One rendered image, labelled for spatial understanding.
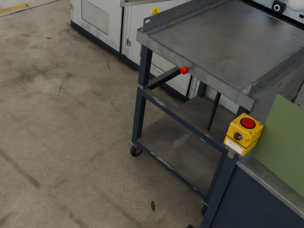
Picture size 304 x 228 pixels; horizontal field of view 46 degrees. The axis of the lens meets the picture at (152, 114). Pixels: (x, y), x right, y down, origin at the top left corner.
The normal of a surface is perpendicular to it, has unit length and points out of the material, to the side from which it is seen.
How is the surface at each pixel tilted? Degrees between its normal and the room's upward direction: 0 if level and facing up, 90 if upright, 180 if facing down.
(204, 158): 0
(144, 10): 90
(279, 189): 0
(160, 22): 90
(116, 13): 90
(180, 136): 0
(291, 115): 90
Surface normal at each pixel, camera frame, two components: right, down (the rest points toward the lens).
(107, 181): 0.11, -0.74
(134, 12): -0.69, 0.43
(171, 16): 0.72, 0.53
